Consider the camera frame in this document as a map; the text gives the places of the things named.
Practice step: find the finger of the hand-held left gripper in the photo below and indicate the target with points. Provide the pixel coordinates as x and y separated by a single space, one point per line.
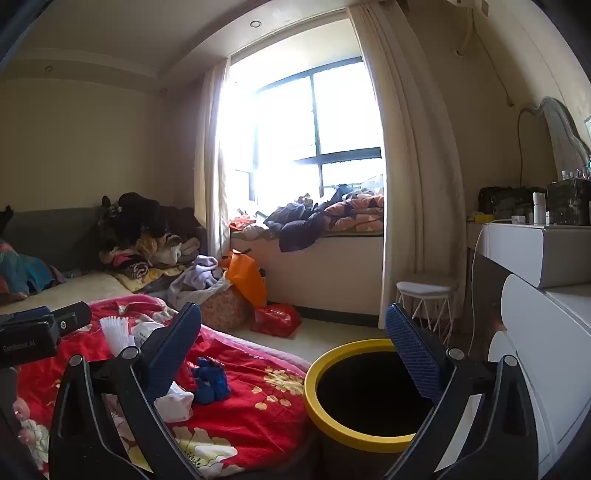
27 314
74 316

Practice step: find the dark storage box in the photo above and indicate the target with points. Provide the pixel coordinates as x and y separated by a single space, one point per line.
570 203

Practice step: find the orange paper bag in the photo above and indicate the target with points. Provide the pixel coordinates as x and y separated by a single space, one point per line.
247 279

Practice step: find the white paper wrapper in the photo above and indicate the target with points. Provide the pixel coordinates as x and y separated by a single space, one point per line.
147 331

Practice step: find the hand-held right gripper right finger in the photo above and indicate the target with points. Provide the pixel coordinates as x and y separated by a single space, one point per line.
415 355

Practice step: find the white window seat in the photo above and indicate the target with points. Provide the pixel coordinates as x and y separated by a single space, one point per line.
332 277

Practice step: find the lavender and white clothes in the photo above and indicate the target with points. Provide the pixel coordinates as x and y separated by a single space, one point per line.
198 277

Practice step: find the floral fabric basket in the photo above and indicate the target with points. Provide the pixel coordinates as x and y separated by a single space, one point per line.
226 309

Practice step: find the orange patterned quilt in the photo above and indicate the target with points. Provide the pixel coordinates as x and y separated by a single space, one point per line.
355 214

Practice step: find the white foam net bundle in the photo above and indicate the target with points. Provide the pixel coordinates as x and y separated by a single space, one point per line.
115 332

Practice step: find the blue plastic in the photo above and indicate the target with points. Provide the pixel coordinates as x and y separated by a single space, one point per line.
211 381

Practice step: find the white tissue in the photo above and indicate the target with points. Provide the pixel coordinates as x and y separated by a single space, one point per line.
175 404

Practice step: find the wide cream curtain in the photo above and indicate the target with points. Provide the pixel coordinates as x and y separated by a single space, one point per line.
415 161

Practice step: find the red plastic bag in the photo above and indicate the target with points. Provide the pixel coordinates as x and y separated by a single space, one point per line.
276 321

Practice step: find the pile of mixed clothes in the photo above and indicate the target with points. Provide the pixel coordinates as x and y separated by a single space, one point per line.
138 230

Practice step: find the narrow cream curtain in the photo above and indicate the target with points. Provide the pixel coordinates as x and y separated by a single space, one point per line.
210 161

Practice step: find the red floral blanket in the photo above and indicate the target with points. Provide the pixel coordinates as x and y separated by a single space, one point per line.
258 415

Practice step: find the grey headboard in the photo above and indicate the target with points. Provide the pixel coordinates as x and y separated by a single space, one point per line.
55 235

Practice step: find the yellow small box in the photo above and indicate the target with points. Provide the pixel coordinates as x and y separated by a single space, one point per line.
483 218

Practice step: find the beige mattress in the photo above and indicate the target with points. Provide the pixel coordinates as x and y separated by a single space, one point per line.
69 290

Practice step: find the silver framed mirror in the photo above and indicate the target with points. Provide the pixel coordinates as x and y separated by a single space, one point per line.
565 138

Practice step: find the white bottle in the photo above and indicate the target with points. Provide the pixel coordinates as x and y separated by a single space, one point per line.
539 207

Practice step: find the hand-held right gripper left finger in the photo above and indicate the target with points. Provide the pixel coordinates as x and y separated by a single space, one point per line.
171 350

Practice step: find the teal cloth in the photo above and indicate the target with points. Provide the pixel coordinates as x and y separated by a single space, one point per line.
23 272

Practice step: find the yellow-rimmed black trash can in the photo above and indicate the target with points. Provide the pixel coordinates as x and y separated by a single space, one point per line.
318 415

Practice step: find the window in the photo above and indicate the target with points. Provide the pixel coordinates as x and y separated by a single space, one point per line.
314 120

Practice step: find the orange red cloth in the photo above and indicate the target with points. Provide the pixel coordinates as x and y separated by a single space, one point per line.
242 224

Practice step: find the dark blue jacket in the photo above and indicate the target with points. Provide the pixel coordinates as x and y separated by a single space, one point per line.
295 226

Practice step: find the black bag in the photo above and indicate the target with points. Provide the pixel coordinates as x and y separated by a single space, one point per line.
508 203

